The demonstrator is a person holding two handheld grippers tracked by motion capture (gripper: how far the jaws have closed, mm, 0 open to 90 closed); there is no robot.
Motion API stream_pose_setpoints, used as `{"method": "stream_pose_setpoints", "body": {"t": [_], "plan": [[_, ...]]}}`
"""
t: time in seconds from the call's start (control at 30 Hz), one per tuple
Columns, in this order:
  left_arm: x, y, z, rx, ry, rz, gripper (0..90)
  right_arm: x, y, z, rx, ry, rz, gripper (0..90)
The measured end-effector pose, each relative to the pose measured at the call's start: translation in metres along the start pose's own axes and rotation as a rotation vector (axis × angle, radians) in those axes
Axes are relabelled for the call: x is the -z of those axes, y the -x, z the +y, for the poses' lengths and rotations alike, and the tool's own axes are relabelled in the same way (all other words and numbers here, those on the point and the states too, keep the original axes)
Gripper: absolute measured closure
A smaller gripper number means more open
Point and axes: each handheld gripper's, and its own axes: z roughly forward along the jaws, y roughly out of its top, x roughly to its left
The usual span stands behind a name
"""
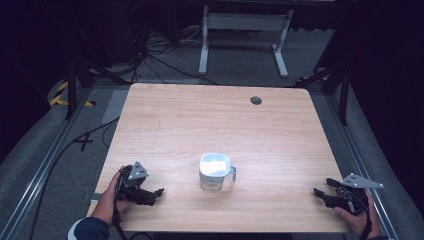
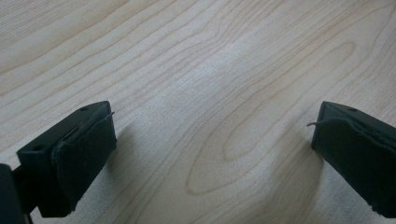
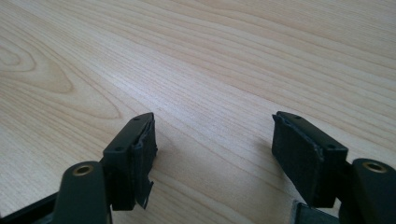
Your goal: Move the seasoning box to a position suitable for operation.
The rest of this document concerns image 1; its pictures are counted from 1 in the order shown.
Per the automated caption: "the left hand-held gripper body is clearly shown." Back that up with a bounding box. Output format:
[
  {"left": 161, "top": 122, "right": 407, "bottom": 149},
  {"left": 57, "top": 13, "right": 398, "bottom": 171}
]
[{"left": 115, "top": 161, "right": 150, "bottom": 203}]

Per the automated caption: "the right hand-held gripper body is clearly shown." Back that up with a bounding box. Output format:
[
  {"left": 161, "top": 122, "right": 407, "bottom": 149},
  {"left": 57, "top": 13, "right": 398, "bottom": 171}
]
[{"left": 324, "top": 172, "right": 385, "bottom": 216}]

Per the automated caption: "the white lidded measuring cup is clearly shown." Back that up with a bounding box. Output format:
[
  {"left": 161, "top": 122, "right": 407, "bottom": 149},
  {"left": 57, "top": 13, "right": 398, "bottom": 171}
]
[{"left": 198, "top": 152, "right": 238, "bottom": 192}]

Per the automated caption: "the person's right hand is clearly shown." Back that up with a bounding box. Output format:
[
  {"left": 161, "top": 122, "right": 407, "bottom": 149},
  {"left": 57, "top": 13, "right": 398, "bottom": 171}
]
[{"left": 333, "top": 191, "right": 383, "bottom": 240}]

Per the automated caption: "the person's left hand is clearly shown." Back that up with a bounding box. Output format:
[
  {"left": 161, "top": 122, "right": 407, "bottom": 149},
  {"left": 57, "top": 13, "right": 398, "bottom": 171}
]
[{"left": 90, "top": 165, "right": 134, "bottom": 225}]

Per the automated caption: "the black metal stand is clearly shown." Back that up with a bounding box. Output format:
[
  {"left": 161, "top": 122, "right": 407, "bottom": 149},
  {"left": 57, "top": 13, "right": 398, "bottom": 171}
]
[
  {"left": 293, "top": 19, "right": 351, "bottom": 127},
  {"left": 63, "top": 0, "right": 132, "bottom": 121}
]

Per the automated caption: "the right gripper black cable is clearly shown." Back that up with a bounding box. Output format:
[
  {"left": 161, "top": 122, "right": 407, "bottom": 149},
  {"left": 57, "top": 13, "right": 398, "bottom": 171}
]
[{"left": 336, "top": 186, "right": 374, "bottom": 240}]

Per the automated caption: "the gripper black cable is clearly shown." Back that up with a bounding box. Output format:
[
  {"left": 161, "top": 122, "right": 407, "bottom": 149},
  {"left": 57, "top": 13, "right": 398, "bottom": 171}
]
[
  {"left": 336, "top": 186, "right": 374, "bottom": 240},
  {"left": 111, "top": 170, "right": 155, "bottom": 240}
]

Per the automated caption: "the aluminium floor rail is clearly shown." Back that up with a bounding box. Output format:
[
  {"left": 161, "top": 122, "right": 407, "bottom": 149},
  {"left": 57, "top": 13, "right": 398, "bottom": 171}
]
[
  {"left": 0, "top": 87, "right": 93, "bottom": 240},
  {"left": 325, "top": 95, "right": 400, "bottom": 240}
]

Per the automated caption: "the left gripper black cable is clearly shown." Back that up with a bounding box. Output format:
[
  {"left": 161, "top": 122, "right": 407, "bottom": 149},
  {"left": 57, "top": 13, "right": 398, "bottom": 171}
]
[{"left": 111, "top": 170, "right": 155, "bottom": 240}]

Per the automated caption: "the long black floor cable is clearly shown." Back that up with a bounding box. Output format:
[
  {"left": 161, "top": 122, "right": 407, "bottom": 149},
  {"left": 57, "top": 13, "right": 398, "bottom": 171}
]
[{"left": 27, "top": 116, "right": 120, "bottom": 240}]

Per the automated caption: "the bundle of black floor cables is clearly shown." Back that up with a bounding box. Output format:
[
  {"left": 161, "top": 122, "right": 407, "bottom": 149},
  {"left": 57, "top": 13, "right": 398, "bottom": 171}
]
[{"left": 129, "top": 26, "right": 221, "bottom": 86}]

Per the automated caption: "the grey metal desk frame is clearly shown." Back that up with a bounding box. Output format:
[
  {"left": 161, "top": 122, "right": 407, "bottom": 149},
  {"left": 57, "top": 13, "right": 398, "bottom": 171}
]
[{"left": 198, "top": 4, "right": 295, "bottom": 79}]

